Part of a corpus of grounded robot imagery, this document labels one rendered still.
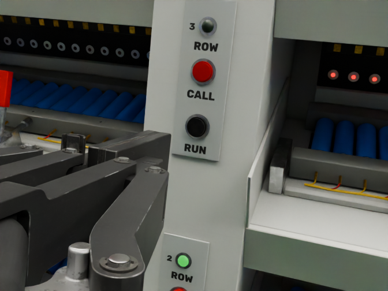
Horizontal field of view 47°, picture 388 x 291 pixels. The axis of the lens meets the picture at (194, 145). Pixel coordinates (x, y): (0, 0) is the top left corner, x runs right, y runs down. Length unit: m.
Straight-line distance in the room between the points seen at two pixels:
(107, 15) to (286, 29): 0.15
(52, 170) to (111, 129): 0.27
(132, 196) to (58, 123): 0.34
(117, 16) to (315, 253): 0.25
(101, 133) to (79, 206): 0.31
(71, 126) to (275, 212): 0.23
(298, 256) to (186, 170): 0.11
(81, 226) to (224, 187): 0.21
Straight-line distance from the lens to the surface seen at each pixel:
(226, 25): 0.35
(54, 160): 0.19
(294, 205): 0.39
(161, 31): 0.36
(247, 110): 0.34
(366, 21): 0.35
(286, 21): 0.35
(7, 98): 0.47
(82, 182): 0.16
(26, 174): 0.18
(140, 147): 0.23
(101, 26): 0.56
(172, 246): 0.38
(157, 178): 0.18
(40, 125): 0.50
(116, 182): 0.18
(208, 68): 0.34
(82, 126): 0.47
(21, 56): 0.64
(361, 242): 0.37
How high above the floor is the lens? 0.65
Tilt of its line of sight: 11 degrees down
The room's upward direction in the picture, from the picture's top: 6 degrees clockwise
